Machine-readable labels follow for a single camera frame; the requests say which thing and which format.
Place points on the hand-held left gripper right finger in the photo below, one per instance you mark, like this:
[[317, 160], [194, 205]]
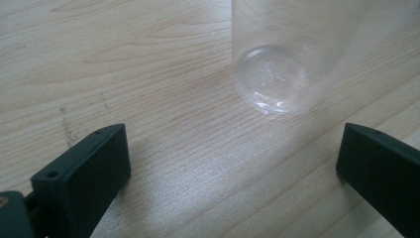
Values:
[[379, 172]]

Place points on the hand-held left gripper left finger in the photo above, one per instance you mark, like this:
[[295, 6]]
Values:
[[82, 178]]

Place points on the clear plastic cup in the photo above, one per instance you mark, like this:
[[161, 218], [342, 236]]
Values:
[[277, 62]]

